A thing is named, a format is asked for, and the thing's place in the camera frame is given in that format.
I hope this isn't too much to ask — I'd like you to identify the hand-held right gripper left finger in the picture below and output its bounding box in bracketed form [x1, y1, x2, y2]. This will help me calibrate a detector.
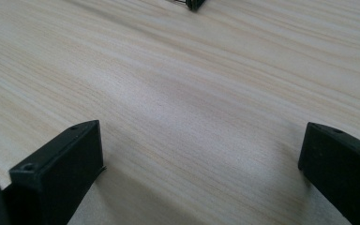
[1, 119, 107, 225]

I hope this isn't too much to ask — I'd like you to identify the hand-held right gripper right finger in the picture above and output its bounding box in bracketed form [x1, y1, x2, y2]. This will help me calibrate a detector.
[297, 121, 360, 225]

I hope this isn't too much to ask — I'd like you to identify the small black object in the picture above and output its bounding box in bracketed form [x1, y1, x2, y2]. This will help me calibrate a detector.
[168, 0, 206, 12]

